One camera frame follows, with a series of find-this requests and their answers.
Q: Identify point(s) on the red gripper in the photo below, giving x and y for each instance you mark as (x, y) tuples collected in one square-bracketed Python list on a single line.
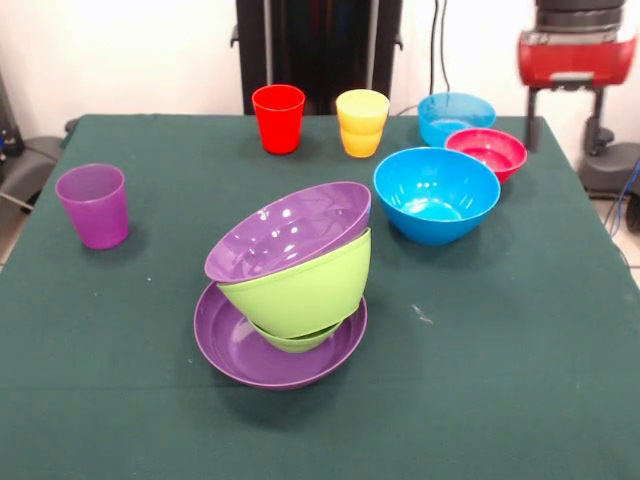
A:
[(575, 60)]

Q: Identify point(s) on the large blue bowl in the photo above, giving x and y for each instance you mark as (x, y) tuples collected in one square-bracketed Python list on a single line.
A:
[(435, 200)]

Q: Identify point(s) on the large purple bowl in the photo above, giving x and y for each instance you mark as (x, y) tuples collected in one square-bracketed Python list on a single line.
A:
[(280, 235), (220, 340)]

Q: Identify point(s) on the large green bowl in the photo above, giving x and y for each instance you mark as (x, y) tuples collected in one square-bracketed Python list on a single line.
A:
[(310, 295)]

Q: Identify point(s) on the small green bowl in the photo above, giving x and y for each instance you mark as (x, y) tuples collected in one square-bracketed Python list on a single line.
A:
[(295, 342)]

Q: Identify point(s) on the dark grey equipment base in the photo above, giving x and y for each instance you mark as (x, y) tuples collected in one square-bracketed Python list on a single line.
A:
[(30, 165), (610, 170)]

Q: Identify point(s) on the small red bowl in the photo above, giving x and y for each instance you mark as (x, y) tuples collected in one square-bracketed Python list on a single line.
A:
[(495, 150)]

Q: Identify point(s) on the small blue bowl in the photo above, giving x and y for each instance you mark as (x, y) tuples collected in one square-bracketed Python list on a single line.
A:
[(450, 120)]

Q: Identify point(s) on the yellow cup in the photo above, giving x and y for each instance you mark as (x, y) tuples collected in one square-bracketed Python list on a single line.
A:
[(362, 125)]

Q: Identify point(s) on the red cup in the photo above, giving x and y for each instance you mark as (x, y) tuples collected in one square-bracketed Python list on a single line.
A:
[(277, 125)]

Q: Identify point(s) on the purple cup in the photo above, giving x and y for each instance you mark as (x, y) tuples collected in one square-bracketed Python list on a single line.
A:
[(95, 210)]

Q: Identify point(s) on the dark green tablecloth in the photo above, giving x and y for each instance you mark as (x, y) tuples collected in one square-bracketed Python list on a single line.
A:
[(125, 350)]

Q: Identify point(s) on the black equipment rack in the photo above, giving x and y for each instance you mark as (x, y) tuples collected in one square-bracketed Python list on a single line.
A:
[(7, 125)]

